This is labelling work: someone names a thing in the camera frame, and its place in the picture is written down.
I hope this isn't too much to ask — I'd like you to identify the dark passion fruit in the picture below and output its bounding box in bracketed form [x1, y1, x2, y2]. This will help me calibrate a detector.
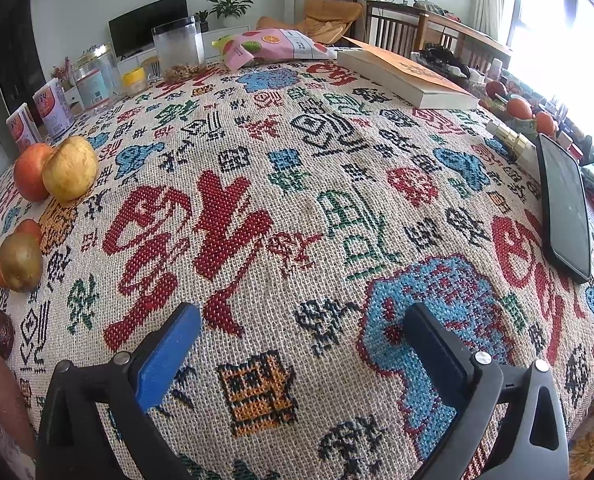
[0, 310, 16, 359]

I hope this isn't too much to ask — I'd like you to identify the brown kiwi fruit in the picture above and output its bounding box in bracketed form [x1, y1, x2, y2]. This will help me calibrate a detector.
[0, 232, 44, 293]

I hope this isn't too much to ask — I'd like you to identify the black television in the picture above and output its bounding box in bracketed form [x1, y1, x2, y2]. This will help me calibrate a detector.
[108, 0, 189, 58]

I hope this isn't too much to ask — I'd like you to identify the red apple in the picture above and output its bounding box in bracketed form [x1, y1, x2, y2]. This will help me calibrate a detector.
[13, 143, 58, 202]

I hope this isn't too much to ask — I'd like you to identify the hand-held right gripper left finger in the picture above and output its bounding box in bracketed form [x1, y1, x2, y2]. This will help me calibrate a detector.
[34, 302, 203, 480]

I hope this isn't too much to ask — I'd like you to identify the wooden bench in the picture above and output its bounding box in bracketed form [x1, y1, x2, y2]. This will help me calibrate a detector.
[364, 0, 513, 68]

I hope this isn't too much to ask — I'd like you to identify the clear plastic container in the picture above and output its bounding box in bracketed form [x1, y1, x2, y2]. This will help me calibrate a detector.
[151, 16, 207, 80]

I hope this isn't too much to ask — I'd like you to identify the pink snack bag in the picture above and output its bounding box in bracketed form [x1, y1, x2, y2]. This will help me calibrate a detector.
[212, 27, 339, 72]

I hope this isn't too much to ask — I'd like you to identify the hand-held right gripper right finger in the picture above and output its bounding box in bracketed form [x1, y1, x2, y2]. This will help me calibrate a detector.
[402, 302, 573, 480]

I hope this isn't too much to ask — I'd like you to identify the black object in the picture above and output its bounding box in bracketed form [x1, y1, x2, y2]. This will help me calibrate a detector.
[419, 44, 465, 73]

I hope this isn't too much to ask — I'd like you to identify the large potted plant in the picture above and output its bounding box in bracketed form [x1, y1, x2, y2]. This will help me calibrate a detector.
[208, 0, 254, 28]

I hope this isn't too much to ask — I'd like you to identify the gold tube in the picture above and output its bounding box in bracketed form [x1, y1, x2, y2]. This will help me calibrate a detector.
[487, 120, 537, 163]

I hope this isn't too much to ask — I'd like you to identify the yellow pear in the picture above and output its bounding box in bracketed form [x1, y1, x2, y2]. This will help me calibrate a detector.
[42, 135, 100, 204]

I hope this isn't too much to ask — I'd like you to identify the glass jar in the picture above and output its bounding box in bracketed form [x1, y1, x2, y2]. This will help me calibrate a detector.
[73, 44, 125, 111]

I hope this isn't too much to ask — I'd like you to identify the purple red tin can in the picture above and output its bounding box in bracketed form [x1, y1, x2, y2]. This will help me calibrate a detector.
[33, 78, 75, 137]
[6, 103, 42, 153]

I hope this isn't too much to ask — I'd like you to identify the orange beanbag chair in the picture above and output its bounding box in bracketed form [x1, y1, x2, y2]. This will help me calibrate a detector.
[254, 0, 365, 46]

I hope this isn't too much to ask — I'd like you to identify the sweet potato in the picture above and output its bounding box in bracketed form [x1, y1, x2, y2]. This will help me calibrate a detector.
[0, 352, 38, 461]

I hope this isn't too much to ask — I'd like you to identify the small yellow lid jar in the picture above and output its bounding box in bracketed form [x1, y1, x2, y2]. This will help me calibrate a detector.
[122, 66, 148, 97]

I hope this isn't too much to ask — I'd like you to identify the black smartphone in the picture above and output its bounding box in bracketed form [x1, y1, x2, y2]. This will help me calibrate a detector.
[534, 132, 593, 285]

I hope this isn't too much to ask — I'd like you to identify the red flower bunch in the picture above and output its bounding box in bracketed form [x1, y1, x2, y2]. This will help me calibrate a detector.
[52, 57, 75, 86]

